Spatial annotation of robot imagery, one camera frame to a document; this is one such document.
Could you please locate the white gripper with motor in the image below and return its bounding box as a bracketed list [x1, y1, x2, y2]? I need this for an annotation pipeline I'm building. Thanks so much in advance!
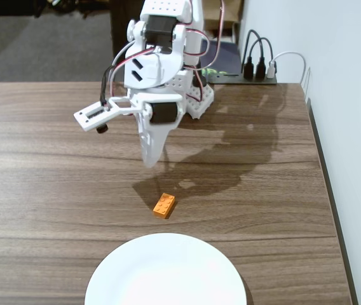
[128, 88, 186, 168]

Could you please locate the orange lego block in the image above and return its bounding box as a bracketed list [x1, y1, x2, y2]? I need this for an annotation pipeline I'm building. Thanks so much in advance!
[152, 192, 179, 220]

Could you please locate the white round plate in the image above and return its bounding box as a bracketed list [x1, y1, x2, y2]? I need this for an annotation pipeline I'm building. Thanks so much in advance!
[84, 233, 248, 305]

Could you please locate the dark wooden cabinet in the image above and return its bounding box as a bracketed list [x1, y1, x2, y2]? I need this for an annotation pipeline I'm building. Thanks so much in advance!
[109, 0, 146, 83]

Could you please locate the dark blue flat board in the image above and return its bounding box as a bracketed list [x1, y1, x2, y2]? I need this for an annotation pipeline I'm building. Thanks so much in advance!
[199, 39, 243, 76]

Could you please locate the black usb hub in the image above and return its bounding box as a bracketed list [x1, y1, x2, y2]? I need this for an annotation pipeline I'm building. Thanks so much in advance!
[204, 68, 278, 86]

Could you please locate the brown cardboard box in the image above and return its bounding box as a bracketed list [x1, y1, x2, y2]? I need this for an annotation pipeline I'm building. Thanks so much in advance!
[203, 0, 244, 43]

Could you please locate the wrist camera on white bracket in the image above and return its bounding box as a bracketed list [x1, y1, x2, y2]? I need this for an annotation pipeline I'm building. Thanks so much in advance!
[73, 97, 144, 135]

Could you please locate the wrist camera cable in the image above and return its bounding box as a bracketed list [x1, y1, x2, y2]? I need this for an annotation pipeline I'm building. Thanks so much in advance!
[99, 43, 137, 107]

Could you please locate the black usb cable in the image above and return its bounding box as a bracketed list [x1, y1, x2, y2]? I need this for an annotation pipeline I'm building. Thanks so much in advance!
[240, 29, 266, 80]
[249, 37, 275, 79]

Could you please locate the red black servo wire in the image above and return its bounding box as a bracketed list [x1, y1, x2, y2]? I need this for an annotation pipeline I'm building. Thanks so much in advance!
[196, 0, 226, 71]

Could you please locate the white usb cable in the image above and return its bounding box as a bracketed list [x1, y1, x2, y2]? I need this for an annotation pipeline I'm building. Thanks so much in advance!
[266, 50, 311, 96]

